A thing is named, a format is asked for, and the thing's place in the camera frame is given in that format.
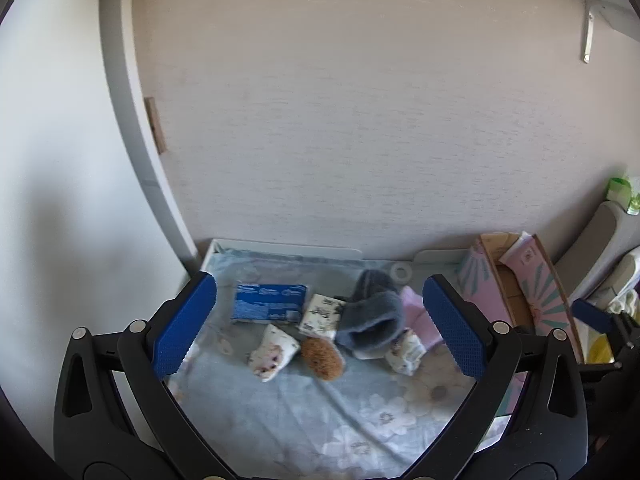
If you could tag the brown wall strip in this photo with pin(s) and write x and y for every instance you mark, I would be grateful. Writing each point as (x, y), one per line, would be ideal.
(156, 127)

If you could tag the white shelf bracket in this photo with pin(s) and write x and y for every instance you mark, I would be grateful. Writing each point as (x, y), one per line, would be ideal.
(589, 35)

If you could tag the blue floral tablecloth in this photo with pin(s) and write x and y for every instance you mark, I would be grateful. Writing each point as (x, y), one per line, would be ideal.
(280, 410)

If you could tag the clear plastic tray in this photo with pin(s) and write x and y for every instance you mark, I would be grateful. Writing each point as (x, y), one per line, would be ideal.
(300, 251)

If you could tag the pink fuzzy sock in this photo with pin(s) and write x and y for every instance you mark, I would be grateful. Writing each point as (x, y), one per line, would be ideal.
(417, 317)

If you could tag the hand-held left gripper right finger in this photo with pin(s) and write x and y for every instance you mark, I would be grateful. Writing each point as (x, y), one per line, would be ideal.
(452, 332)

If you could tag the white paper packet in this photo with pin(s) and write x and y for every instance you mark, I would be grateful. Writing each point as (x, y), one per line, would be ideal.
(525, 260)

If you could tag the white tape roll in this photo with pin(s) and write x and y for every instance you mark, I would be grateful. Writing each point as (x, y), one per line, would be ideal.
(395, 272)

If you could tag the grey chair cushion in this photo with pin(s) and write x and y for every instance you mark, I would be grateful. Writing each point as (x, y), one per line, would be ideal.
(587, 240)

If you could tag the green packet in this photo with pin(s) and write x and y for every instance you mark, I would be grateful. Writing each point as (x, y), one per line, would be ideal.
(620, 192)

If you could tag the grey fuzzy sock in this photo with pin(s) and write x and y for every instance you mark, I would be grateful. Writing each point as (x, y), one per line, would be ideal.
(372, 322)

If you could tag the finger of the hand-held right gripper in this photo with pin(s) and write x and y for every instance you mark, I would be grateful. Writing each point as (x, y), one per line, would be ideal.
(592, 314)

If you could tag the white door frame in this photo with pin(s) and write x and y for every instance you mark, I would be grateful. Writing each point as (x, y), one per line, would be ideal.
(130, 110)

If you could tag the small floral box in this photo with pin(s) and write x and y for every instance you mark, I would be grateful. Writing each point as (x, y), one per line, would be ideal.
(321, 316)

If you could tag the white floral sock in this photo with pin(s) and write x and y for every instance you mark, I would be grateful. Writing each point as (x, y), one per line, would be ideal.
(406, 353)
(274, 357)

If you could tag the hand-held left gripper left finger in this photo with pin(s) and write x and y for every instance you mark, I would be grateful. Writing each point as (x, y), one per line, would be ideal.
(185, 330)

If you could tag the blue box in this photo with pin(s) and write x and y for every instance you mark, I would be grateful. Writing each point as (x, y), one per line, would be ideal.
(270, 302)

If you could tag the cardboard box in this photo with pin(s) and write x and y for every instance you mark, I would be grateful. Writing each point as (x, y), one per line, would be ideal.
(505, 290)

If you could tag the yellow floral blanket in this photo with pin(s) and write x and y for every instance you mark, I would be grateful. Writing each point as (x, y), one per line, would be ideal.
(600, 350)

